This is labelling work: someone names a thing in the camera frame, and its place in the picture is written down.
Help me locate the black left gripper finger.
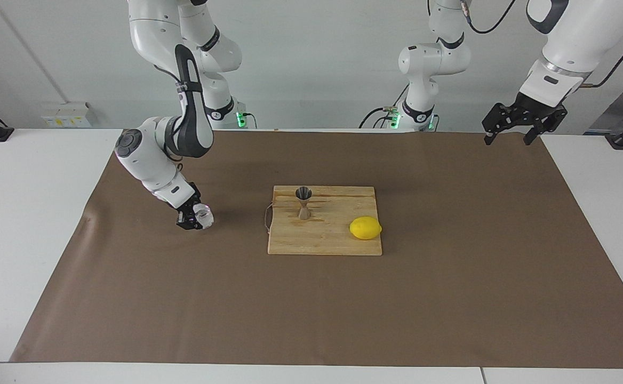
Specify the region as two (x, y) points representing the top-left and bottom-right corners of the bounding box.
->
(523, 109), (568, 146)
(482, 103), (513, 146)

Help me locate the clear cut glass cup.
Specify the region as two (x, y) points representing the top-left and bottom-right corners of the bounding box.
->
(192, 203), (215, 230)

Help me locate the steel double jigger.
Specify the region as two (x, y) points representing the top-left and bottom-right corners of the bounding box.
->
(295, 187), (314, 221)

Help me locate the wooden cutting board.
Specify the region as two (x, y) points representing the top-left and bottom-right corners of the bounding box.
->
(263, 185), (383, 256)

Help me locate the brown paper table mat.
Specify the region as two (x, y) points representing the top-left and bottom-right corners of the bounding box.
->
(10, 128), (623, 370)

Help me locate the yellow lemon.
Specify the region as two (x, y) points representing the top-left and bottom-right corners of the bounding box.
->
(349, 216), (383, 241)

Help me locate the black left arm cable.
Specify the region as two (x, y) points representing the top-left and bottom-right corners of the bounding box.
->
(464, 0), (623, 89)

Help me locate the black base cable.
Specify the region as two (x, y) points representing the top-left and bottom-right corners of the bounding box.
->
(358, 80), (413, 130)

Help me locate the white wall outlet box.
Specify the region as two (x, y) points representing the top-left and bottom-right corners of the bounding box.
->
(41, 102), (92, 129)

